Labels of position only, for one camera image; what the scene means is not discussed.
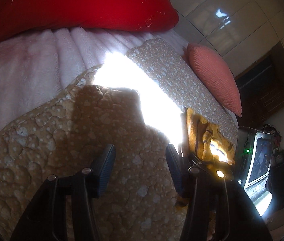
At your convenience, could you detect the yellow striped knit sweater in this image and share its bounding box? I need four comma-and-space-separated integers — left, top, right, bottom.
178, 108, 235, 179

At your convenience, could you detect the cluttered shelf unit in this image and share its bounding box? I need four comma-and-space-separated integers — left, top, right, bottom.
262, 124, 284, 212

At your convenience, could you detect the beige heart pattern quilt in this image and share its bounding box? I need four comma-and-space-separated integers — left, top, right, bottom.
0, 39, 237, 240

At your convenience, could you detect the pink ribbed cushion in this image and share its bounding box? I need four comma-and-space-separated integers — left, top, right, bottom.
187, 44, 242, 117

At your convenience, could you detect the brown wooden door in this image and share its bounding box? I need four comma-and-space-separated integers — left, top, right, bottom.
235, 42, 284, 129

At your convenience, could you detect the white glossy wardrobe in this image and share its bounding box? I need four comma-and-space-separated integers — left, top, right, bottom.
170, 0, 284, 76

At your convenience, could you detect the red embroidered pillow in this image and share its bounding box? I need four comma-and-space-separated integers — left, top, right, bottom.
0, 0, 179, 41

